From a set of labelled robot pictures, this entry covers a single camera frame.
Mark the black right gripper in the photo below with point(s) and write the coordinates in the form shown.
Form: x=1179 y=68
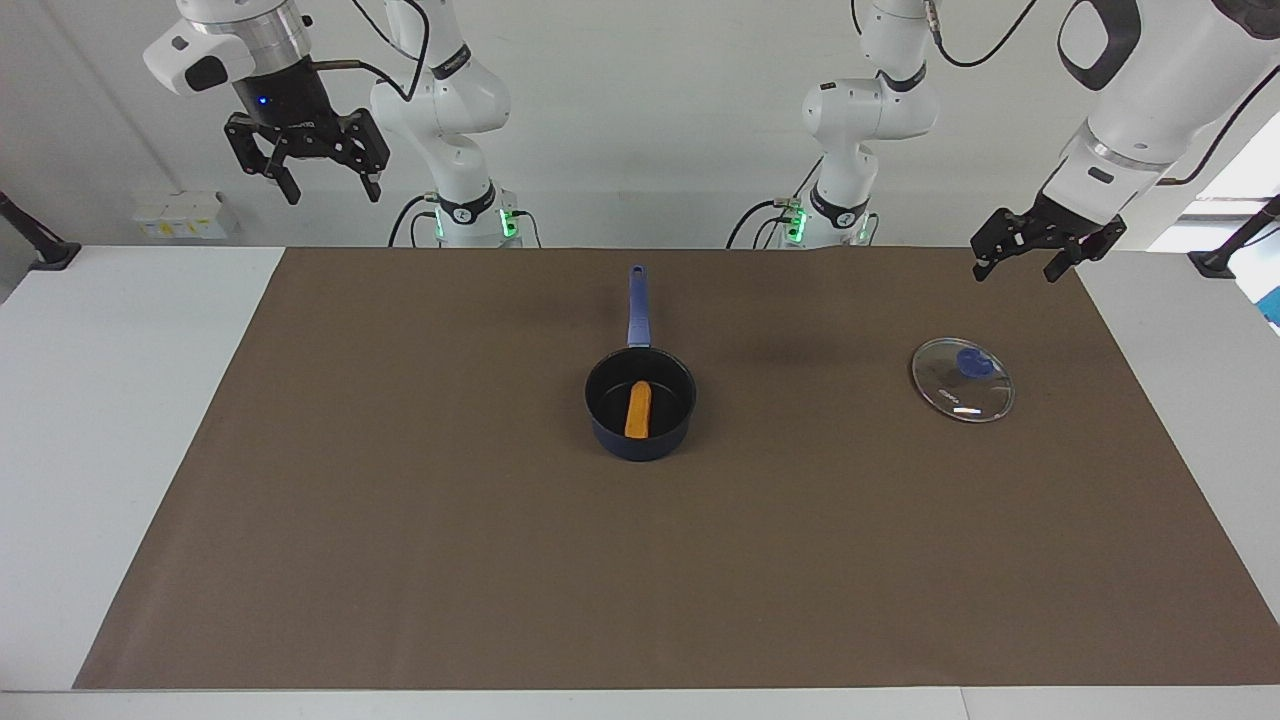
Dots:
x=290 y=105

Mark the blue object at table edge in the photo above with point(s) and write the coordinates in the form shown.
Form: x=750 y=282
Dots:
x=1272 y=305

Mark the yellow corn cob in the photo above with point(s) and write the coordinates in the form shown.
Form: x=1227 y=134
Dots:
x=638 y=410

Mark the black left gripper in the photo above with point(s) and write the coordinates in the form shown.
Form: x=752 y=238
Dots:
x=1055 y=225

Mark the brown table mat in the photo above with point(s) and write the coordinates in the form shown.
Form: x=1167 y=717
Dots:
x=700 y=560

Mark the glass lid with blue knob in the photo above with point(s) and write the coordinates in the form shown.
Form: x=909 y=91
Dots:
x=965 y=395

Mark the black clamp stand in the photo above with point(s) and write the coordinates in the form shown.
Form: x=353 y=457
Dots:
x=1225 y=255
x=40 y=245

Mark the white wall socket box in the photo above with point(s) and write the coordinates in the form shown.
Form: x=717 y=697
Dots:
x=185 y=215

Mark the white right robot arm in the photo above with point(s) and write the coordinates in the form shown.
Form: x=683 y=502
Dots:
x=460 y=100

